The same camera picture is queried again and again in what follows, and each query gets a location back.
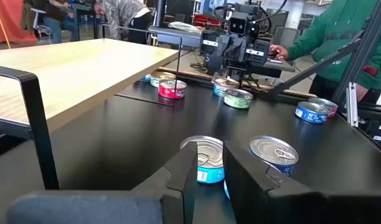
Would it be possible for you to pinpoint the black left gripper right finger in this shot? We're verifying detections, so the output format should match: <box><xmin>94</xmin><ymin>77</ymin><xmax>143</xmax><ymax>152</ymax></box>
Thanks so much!
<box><xmin>223</xmin><ymin>141</ymin><xmax>381</xmax><ymax>224</ymax></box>

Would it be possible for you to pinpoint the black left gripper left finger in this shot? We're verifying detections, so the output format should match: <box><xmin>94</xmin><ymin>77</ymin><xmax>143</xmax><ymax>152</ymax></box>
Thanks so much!
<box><xmin>6</xmin><ymin>141</ymin><xmax>199</xmax><ymax>224</ymax></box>

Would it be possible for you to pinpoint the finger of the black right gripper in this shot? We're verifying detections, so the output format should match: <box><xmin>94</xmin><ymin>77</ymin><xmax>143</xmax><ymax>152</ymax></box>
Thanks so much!
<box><xmin>199</xmin><ymin>29</ymin><xmax>238</xmax><ymax>77</ymax></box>
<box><xmin>238</xmin><ymin>37</ymin><xmax>271</xmax><ymax>68</ymax></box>

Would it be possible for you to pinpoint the teal yellowfin tuna can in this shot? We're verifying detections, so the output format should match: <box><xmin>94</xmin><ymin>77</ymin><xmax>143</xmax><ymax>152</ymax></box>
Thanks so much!
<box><xmin>179</xmin><ymin>135</ymin><xmax>225</xmax><ymax>184</ymax></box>

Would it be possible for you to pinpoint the green label tuna can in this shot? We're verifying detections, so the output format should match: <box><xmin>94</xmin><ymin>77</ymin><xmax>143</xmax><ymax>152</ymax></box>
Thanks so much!
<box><xmin>223</xmin><ymin>88</ymin><xmax>254</xmax><ymax>110</ymax></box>

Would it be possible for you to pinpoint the dark blue tuna can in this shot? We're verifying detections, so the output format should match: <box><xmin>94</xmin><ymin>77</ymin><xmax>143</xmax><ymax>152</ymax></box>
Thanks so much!
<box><xmin>294</xmin><ymin>101</ymin><xmax>331</xmax><ymax>124</ymax></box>
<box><xmin>247</xmin><ymin>135</ymin><xmax>299</xmax><ymax>177</ymax></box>

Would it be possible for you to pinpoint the pale green tuna can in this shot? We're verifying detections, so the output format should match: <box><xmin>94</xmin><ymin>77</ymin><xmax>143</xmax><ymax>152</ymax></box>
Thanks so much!
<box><xmin>149</xmin><ymin>71</ymin><xmax>177</xmax><ymax>88</ymax></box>

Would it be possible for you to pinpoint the person's hand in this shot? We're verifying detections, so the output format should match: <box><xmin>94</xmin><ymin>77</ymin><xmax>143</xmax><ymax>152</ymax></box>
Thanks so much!
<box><xmin>268</xmin><ymin>44</ymin><xmax>289</xmax><ymax>61</ymax></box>

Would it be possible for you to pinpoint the red crate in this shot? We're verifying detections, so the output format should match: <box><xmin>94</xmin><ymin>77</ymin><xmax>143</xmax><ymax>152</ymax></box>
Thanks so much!
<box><xmin>192</xmin><ymin>14</ymin><xmax>222</xmax><ymax>29</ymax></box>

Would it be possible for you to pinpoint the grey desk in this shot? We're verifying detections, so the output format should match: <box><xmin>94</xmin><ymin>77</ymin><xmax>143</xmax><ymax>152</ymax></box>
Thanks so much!
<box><xmin>252</xmin><ymin>57</ymin><xmax>296</xmax><ymax>79</ymax></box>
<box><xmin>148</xmin><ymin>25</ymin><xmax>210</xmax><ymax>50</ymax></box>

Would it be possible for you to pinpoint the clear plastic bag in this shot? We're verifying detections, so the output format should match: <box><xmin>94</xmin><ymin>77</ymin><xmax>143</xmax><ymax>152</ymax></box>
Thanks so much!
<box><xmin>167</xmin><ymin>21</ymin><xmax>202</xmax><ymax>34</ymax></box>

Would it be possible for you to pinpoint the blue gold-top tuna can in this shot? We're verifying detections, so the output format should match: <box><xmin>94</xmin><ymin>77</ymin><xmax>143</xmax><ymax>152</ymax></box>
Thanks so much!
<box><xmin>212</xmin><ymin>77</ymin><xmax>240</xmax><ymax>98</ymax></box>

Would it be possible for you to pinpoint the black monitor pole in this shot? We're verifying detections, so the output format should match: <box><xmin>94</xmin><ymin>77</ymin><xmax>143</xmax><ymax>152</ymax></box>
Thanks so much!
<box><xmin>154</xmin><ymin>0</ymin><xmax>166</xmax><ymax>27</ymax></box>

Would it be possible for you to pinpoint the person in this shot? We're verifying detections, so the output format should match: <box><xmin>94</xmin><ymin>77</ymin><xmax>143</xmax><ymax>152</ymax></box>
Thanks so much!
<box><xmin>42</xmin><ymin>0</ymin><xmax>81</xmax><ymax>43</ymax></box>
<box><xmin>93</xmin><ymin>0</ymin><xmax>154</xmax><ymax>44</ymax></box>
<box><xmin>268</xmin><ymin>0</ymin><xmax>381</xmax><ymax>103</ymax></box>

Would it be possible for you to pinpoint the white office chair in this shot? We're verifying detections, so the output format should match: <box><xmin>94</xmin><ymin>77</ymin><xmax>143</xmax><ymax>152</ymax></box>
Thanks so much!
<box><xmin>30</xmin><ymin>7</ymin><xmax>54</xmax><ymax>44</ymax></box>

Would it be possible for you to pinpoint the orange cloth backdrop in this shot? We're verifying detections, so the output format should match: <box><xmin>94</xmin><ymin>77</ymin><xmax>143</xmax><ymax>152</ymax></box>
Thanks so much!
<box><xmin>0</xmin><ymin>0</ymin><xmax>38</xmax><ymax>44</ymax></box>

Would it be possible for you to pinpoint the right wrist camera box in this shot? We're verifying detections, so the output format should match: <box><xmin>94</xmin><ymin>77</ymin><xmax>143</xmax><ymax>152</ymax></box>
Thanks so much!
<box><xmin>228</xmin><ymin>16</ymin><xmax>251</xmax><ymax>35</ymax></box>

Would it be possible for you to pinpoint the black cable bundle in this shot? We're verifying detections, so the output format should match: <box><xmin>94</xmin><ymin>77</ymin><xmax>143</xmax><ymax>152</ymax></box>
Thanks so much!
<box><xmin>189</xmin><ymin>51</ymin><xmax>210</xmax><ymax>74</ymax></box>

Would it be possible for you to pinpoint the silver aluminium bracket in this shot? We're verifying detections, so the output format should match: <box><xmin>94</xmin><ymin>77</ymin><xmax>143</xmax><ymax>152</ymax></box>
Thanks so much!
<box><xmin>346</xmin><ymin>82</ymin><xmax>362</xmax><ymax>128</ymax></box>

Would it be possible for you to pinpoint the yellow hanging rope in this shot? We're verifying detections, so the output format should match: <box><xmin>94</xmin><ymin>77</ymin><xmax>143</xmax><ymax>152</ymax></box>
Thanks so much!
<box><xmin>0</xmin><ymin>0</ymin><xmax>11</xmax><ymax>50</ymax></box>

